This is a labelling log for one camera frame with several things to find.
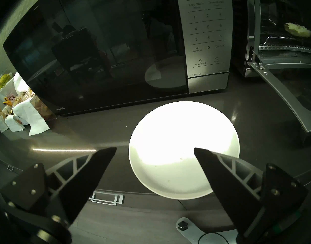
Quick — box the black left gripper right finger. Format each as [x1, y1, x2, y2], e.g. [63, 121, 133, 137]
[194, 147, 309, 244]

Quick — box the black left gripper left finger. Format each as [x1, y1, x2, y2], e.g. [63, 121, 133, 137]
[0, 147, 117, 244]

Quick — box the round white plate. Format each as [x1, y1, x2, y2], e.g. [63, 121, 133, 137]
[129, 101, 240, 200]

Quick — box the glass toaster oven door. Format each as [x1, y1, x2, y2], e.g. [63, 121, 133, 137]
[247, 61, 311, 133]

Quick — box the pale bagel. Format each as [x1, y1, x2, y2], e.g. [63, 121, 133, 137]
[284, 22, 311, 38]

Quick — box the black microwave oven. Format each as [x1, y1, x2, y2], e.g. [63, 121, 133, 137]
[3, 0, 233, 117]

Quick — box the foil lined oven tray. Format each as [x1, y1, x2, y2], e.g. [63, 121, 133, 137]
[258, 43, 311, 59]

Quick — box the stainless steel toaster oven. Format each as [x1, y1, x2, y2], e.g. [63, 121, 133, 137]
[232, 0, 311, 79]

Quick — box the dark lower kitchen cabinet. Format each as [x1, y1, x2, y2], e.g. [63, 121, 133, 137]
[0, 144, 311, 244]

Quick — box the large white paper bag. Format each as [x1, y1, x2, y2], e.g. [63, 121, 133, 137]
[13, 100, 50, 136]

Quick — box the clear bag of bread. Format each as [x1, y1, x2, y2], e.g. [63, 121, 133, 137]
[13, 90, 55, 120]

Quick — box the small white paper bag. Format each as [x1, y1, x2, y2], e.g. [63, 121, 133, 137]
[4, 115, 26, 133]

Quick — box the crumpled white paper napkin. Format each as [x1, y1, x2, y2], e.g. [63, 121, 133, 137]
[13, 72, 29, 93]

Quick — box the yellow banana bunch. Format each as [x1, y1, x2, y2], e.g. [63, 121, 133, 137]
[0, 73, 14, 93]

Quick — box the metal drawer handle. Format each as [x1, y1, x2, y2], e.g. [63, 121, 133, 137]
[89, 191, 124, 206]

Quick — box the black cable loop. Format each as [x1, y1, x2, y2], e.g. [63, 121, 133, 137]
[197, 232, 228, 244]

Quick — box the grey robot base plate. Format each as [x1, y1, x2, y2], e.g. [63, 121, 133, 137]
[176, 217, 245, 244]

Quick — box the wire oven rack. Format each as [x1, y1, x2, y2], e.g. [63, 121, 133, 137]
[262, 15, 311, 43]

